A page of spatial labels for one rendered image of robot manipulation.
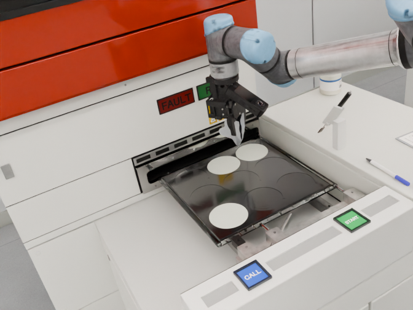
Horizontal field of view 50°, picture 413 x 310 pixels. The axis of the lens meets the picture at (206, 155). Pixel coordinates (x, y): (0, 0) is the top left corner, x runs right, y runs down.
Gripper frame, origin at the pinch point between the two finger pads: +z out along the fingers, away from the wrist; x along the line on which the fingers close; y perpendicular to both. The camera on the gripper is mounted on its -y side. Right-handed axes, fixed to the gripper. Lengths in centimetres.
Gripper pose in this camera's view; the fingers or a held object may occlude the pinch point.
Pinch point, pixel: (240, 141)
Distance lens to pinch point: 126.4
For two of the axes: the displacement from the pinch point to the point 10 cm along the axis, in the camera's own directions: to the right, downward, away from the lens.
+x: -4.7, 5.2, -7.1
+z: 1.5, 8.4, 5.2
